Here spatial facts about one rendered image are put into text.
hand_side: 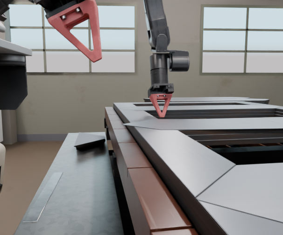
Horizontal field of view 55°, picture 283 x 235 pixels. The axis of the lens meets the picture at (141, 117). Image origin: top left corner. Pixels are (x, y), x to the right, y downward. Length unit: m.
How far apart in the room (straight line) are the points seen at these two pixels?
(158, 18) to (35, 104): 3.98
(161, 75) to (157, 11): 0.19
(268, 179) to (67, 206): 0.45
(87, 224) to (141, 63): 4.01
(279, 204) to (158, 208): 0.11
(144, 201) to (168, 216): 0.04
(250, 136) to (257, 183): 0.37
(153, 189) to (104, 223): 0.25
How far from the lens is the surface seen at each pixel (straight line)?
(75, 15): 0.40
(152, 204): 0.31
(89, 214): 0.62
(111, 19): 4.57
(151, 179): 0.38
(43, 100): 4.67
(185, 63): 0.91
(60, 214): 0.63
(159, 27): 0.88
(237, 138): 0.67
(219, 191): 0.29
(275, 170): 0.38
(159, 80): 0.87
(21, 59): 0.75
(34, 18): 4.78
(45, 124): 4.71
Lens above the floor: 0.96
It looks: 7 degrees down
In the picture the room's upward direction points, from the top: straight up
